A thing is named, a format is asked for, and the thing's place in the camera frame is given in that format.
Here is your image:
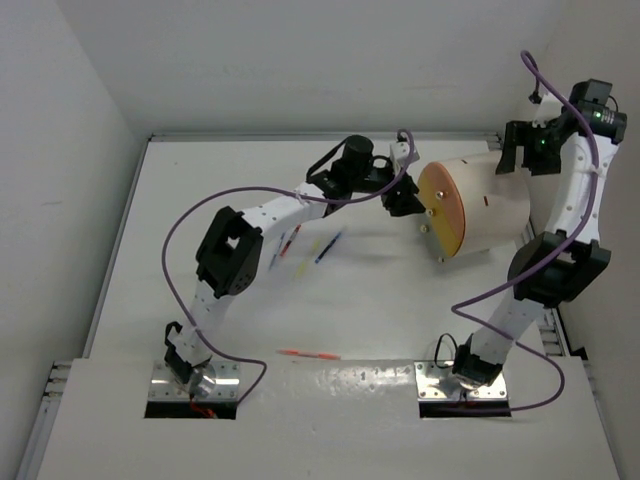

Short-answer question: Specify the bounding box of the dark blue pen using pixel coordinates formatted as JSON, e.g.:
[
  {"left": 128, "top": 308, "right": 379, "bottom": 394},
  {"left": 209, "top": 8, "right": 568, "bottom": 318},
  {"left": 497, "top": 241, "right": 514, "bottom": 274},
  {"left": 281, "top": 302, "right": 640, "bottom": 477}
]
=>
[{"left": 314, "top": 226, "right": 347, "bottom": 264}]

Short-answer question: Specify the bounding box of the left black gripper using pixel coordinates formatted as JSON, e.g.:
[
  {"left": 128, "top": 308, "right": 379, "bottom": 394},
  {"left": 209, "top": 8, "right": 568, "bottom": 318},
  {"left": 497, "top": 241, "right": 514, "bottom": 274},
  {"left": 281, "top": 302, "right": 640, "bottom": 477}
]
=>
[{"left": 349, "top": 160, "right": 425, "bottom": 217}]

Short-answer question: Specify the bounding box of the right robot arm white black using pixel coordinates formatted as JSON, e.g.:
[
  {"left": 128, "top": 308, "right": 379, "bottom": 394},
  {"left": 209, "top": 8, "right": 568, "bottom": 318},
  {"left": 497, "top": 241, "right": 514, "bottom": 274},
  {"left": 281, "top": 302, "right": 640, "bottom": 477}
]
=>
[{"left": 452, "top": 79, "right": 627, "bottom": 388}]

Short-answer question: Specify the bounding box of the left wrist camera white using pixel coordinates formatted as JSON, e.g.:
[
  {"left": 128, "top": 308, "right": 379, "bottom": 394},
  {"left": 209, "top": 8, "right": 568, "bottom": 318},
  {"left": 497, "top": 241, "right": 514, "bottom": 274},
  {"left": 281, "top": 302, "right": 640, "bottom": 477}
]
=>
[{"left": 389, "top": 141, "right": 414, "bottom": 175}]

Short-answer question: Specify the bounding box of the metal base plate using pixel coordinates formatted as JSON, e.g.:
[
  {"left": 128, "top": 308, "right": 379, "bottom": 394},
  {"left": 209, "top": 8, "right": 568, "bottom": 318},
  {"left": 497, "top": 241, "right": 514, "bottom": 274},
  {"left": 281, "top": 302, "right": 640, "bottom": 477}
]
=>
[
  {"left": 414, "top": 360, "right": 508, "bottom": 403},
  {"left": 147, "top": 361, "right": 240, "bottom": 403}
]

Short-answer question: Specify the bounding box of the red pen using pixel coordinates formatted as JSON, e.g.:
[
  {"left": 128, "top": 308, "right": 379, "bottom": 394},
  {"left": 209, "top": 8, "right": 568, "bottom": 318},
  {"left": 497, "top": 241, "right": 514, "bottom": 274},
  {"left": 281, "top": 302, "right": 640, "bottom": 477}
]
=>
[{"left": 280, "top": 224, "right": 302, "bottom": 258}]

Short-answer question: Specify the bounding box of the orange pen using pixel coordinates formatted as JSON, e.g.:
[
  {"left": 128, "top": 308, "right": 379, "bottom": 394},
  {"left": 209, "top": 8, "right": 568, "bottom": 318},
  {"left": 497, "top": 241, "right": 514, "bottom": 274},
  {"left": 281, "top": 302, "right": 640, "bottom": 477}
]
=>
[{"left": 276, "top": 349, "right": 341, "bottom": 361}]

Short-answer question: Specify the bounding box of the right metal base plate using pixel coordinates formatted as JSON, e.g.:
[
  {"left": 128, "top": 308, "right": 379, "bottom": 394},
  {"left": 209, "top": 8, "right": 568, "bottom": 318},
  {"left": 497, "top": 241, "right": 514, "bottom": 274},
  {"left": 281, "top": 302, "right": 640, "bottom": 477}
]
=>
[{"left": 414, "top": 360, "right": 508, "bottom": 403}]

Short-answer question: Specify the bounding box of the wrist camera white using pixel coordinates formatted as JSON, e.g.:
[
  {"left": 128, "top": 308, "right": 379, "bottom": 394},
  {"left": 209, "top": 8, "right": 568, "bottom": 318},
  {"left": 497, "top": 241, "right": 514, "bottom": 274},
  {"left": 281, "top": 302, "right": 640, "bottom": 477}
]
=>
[
  {"left": 528, "top": 92, "right": 564, "bottom": 129},
  {"left": 389, "top": 141, "right": 414, "bottom": 175}
]

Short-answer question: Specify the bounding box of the yellow pen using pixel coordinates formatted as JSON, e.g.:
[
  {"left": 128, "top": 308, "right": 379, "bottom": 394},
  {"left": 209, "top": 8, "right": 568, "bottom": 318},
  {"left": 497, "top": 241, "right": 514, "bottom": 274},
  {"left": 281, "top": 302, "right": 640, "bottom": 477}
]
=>
[{"left": 294, "top": 240, "right": 320, "bottom": 279}]

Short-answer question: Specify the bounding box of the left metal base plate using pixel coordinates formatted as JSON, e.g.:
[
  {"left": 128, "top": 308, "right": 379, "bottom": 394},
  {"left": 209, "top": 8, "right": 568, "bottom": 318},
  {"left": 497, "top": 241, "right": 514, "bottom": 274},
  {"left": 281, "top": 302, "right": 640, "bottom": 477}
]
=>
[{"left": 147, "top": 361, "right": 240, "bottom": 403}]

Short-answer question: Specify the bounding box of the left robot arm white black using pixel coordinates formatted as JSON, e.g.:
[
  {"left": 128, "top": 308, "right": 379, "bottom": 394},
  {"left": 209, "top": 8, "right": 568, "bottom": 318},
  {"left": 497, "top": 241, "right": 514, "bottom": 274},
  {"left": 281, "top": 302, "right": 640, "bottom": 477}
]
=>
[{"left": 164, "top": 129, "right": 425, "bottom": 384}]

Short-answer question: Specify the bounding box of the round drawer organizer box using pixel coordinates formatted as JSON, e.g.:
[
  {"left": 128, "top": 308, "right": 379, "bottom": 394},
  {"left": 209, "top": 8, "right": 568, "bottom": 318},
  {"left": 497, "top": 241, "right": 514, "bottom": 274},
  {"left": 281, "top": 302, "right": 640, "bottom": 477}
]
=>
[{"left": 417, "top": 151, "right": 530, "bottom": 259}]

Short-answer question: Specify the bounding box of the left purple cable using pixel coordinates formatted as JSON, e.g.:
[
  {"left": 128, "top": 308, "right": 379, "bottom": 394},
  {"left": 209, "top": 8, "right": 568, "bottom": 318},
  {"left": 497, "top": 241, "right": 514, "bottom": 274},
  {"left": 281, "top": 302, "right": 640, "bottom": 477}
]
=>
[{"left": 162, "top": 128, "right": 419, "bottom": 407}]

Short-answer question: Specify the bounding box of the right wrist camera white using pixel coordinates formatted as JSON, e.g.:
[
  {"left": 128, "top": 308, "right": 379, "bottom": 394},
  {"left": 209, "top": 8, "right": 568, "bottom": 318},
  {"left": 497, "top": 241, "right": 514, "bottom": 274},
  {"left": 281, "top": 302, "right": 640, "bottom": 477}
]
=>
[{"left": 528, "top": 92, "right": 564, "bottom": 129}]

